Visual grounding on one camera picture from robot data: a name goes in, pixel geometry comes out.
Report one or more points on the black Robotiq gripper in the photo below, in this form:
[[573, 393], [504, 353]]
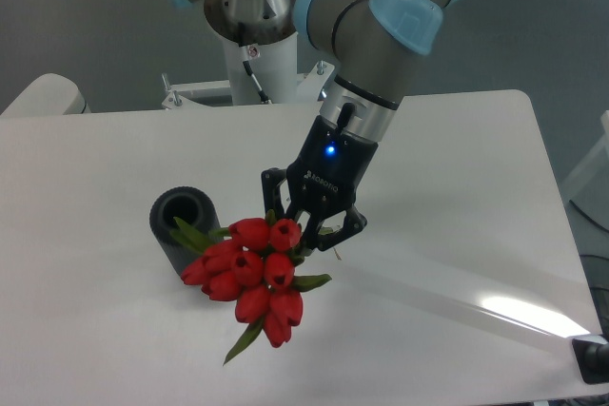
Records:
[[322, 182]]

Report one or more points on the red tulip bouquet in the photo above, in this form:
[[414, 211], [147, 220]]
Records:
[[253, 263]]

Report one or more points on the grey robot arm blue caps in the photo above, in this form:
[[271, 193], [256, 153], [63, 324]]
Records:
[[378, 44]]

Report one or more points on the white furniture at right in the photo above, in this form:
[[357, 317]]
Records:
[[588, 167]]

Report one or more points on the white chair back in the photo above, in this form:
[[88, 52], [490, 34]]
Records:
[[48, 95]]

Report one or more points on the black clamp at table edge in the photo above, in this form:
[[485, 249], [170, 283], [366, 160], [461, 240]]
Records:
[[591, 353]]

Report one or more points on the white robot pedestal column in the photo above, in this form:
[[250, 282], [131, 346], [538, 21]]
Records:
[[271, 68]]

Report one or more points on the white metal base frame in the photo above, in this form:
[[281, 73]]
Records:
[[304, 88]]

